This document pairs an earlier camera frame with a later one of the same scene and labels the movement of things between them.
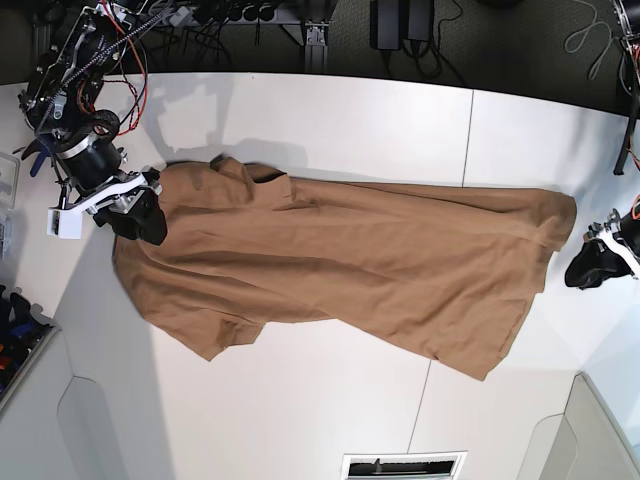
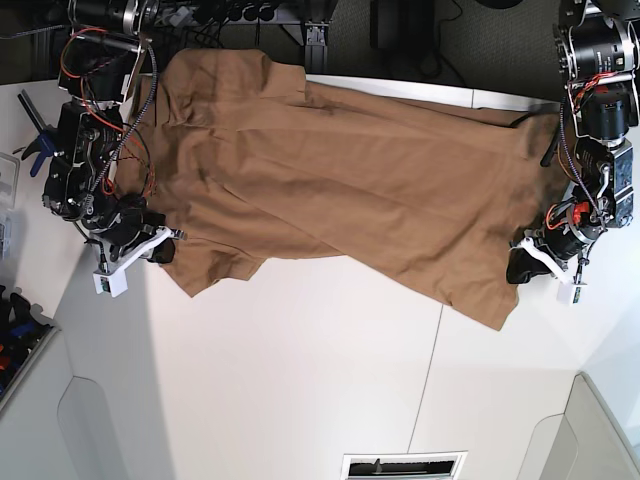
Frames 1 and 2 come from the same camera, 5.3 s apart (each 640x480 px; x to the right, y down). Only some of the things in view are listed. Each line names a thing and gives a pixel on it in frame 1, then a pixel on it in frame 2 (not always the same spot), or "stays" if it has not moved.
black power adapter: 385,24 stays
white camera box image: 66,224 → 113,284
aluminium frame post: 316,47 stays
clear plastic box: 10,171 stays
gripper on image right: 594,264 → 562,243
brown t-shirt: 445,273 → 238,157
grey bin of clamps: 24,335 stays
